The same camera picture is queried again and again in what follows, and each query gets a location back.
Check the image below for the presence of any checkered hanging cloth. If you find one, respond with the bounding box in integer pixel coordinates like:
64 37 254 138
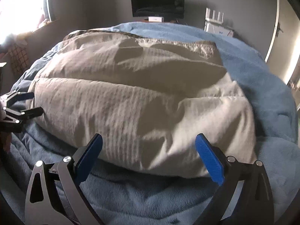
8 43 29 76

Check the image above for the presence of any black flat screen television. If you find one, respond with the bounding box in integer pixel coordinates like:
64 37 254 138
131 0 185 19

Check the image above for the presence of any white door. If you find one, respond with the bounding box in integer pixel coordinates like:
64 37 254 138
265 0 299 84

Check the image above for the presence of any wooden television stand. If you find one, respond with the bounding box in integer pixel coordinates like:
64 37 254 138
138 18 187 25

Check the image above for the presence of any white box under television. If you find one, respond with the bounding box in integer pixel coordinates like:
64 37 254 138
148 16 164 22

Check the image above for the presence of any bright window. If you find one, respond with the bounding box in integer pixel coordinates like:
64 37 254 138
1 0 54 44

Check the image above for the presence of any white puffy down jacket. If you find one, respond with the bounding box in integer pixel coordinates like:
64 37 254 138
26 31 256 178

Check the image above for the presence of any white router with antennas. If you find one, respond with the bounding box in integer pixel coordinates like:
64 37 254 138
204 8 234 38

